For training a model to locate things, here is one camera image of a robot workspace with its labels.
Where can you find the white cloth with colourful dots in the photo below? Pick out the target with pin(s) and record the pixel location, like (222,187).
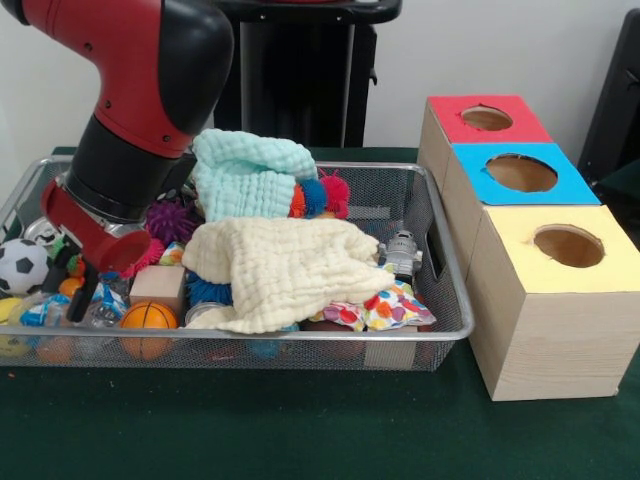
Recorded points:
(395,305)

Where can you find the light wooden cube block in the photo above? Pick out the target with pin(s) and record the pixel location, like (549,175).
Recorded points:
(157,287)

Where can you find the black upright panel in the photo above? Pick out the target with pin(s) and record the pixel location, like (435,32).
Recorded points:
(615,100)

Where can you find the dark green table cloth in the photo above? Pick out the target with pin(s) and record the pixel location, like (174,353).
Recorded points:
(250,430)
(625,185)

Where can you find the black white soccer ball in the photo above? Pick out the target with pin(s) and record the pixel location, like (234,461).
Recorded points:
(22,265)

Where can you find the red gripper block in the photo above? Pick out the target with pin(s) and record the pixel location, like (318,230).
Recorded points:
(100,245)

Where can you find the purple spiky rubber ball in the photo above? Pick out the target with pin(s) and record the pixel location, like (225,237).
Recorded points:
(172,220)

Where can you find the orange toy basketball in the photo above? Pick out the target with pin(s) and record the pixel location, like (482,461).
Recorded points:
(148,317)

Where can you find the clear packet with blue print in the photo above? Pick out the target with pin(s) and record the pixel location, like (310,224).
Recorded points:
(45,307)

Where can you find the red blue orange pompom ball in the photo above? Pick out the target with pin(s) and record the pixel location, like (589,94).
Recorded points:
(325,192)

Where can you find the rainbow spiky caterpillar toy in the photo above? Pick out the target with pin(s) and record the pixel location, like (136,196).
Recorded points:
(147,257)

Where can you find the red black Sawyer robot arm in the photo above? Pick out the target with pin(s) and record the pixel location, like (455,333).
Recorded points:
(140,65)

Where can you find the wooden box with three holes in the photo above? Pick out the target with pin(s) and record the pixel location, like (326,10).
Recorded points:
(550,340)

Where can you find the cream waffle cloth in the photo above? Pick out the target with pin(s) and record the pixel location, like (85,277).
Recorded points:
(280,270)

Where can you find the mint green waffle cloth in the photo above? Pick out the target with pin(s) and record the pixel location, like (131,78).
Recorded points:
(240,175)

